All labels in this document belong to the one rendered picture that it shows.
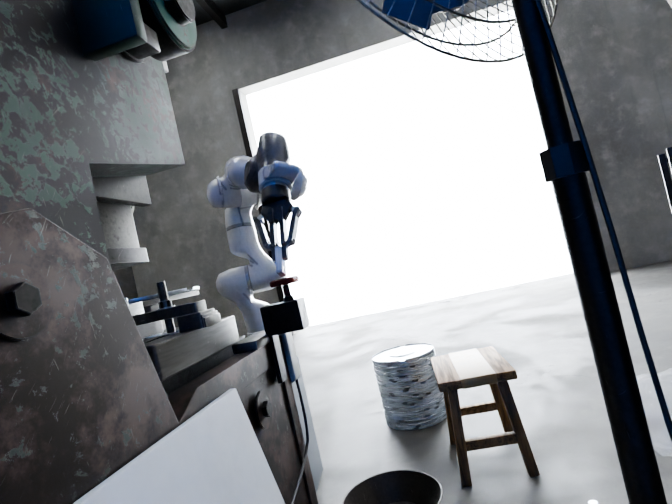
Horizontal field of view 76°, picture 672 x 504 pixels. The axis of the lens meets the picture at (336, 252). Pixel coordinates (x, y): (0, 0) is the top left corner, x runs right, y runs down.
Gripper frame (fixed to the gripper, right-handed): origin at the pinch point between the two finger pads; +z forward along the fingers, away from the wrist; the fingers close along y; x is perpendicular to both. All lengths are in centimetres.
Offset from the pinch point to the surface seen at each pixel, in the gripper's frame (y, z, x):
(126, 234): 25.7, -3.3, 21.9
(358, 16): -21, -446, -275
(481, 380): -42, 27, -56
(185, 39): 2, -33, 39
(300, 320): -2.7, 14.5, -3.1
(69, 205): 13.8, 7.4, 47.0
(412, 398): -15, 24, -107
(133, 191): 23.2, -12.1, 24.1
